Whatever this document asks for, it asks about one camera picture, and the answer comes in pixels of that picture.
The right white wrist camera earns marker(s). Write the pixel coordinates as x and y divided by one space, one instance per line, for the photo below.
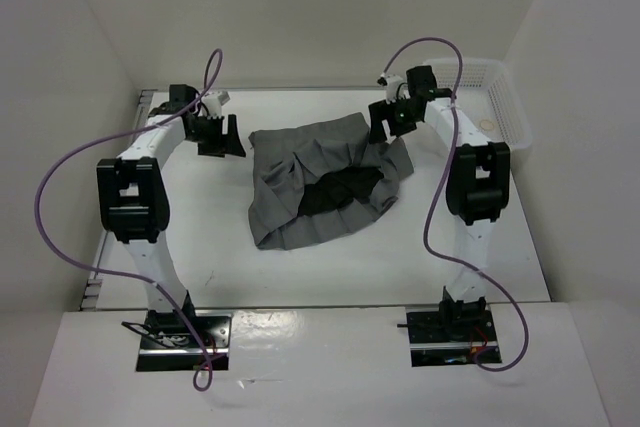
393 85

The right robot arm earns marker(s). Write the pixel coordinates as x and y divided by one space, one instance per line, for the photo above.
475 183

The white plastic basket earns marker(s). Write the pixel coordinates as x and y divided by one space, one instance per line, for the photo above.
485 91

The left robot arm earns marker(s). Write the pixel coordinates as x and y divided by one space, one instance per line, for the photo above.
168 299

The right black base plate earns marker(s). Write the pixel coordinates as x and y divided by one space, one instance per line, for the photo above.
433 342

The grey pleated skirt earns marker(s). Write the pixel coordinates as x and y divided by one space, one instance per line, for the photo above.
322 181

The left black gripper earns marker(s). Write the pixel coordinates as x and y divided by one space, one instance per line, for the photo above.
222 143

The aluminium table edge rail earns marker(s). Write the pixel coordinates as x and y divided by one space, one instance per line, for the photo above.
124 192

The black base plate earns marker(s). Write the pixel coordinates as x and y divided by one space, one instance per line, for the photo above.
174 348
433 342

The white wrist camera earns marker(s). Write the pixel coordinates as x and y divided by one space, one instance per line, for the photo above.
211 104
393 85

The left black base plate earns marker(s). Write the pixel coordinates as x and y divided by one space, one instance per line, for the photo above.
174 348

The rubber band in basket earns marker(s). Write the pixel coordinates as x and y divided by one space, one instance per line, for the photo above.
486 125

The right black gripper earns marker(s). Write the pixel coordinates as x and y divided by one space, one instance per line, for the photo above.
380 111

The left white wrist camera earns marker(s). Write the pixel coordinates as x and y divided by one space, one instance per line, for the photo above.
211 104

